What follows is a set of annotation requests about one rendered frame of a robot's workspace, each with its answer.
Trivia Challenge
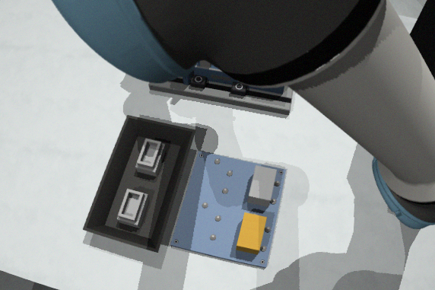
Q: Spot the yellow rectangular block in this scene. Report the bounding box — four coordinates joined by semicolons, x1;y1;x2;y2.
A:
236;212;267;255

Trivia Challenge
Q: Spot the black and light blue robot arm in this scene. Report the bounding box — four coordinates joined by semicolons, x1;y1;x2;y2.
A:
52;0;435;229

